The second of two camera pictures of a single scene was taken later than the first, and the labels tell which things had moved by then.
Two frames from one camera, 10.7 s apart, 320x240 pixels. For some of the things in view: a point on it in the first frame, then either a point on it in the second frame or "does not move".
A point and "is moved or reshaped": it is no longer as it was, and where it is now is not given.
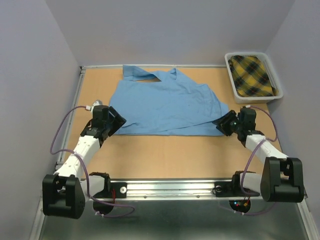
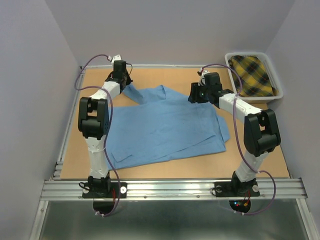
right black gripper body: (238, 126) -> (208, 91)
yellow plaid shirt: (250, 77) does not move
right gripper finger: (224, 118) -> (197, 93)
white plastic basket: (254, 99) does not move
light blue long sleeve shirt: (161, 104) is moved or reshaped
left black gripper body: (106, 124) -> (126, 77)
